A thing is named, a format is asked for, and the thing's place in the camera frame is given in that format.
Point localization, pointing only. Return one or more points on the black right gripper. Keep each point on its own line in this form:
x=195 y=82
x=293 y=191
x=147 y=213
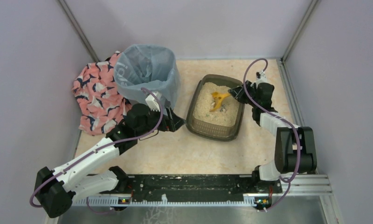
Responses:
x=245 y=93

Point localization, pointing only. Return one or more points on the yellow plastic litter scoop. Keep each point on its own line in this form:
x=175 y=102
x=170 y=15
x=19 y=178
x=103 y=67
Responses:
x=218 y=99

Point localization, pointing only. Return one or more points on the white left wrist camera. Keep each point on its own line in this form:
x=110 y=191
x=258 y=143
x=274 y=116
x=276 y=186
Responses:
x=153 y=101

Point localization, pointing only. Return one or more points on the blue plastic trash bag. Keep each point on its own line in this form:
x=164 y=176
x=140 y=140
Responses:
x=147 y=66

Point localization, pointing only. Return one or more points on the grey plastic litter box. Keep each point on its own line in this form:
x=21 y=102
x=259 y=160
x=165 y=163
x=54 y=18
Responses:
x=210 y=131

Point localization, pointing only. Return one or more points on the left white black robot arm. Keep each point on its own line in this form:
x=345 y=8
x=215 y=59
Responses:
x=57 y=189

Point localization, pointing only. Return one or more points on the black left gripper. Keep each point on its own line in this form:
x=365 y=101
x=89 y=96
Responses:
x=168 y=122

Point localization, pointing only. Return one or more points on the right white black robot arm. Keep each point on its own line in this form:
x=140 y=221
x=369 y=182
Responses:
x=295 y=146

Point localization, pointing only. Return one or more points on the pink patterned cloth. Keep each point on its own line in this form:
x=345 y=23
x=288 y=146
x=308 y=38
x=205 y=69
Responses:
x=101 y=105

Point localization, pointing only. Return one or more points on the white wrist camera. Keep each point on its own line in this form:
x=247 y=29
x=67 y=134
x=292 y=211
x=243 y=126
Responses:
x=153 y=101
x=261 y=78

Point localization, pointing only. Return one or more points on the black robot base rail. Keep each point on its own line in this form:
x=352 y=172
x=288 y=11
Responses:
x=195 y=189

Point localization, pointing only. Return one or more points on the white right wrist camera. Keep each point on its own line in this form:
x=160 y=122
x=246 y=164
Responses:
x=261 y=78

